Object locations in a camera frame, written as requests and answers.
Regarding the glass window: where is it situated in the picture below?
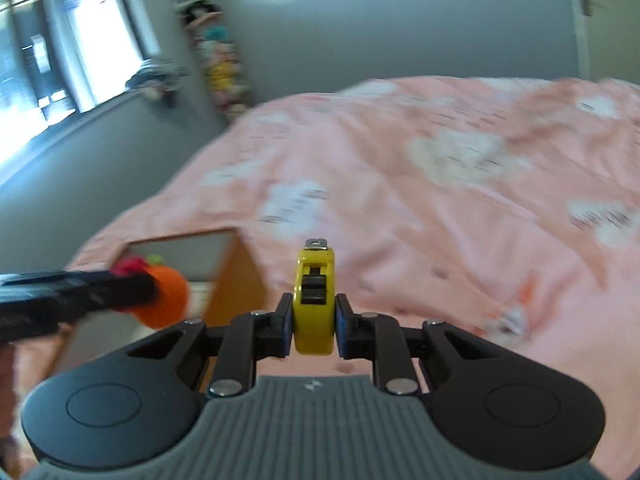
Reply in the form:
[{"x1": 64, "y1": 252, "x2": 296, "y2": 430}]
[{"x1": 0, "y1": 0, "x2": 161, "y2": 171}]

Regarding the pink printed blanket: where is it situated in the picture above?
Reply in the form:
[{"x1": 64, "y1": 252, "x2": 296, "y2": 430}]
[{"x1": 10, "y1": 76, "x2": 640, "y2": 480}]

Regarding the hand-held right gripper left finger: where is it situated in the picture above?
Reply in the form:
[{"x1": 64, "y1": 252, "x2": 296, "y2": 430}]
[{"x1": 127, "y1": 292, "x2": 295, "y2": 397}]

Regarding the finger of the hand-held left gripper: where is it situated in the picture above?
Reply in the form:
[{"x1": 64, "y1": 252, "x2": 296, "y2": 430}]
[{"x1": 0, "y1": 269, "x2": 158, "y2": 343}]

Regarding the yellow tape measure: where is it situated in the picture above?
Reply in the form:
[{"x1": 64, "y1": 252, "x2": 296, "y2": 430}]
[{"x1": 291, "y1": 238, "x2": 337, "y2": 355}]

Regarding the brown cardboard box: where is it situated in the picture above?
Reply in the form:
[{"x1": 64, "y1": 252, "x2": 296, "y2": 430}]
[{"x1": 50, "y1": 227, "x2": 266, "y2": 396}]

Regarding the white door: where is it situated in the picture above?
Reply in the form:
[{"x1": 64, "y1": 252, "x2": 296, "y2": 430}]
[{"x1": 560, "y1": 0, "x2": 640, "y2": 81}]

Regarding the orange crochet fruit toy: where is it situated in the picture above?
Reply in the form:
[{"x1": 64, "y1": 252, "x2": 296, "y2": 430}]
[{"x1": 111, "y1": 254, "x2": 191, "y2": 330}]

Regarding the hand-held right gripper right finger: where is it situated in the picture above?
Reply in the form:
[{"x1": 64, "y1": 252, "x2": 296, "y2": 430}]
[{"x1": 335, "y1": 294, "x2": 501, "y2": 395}]

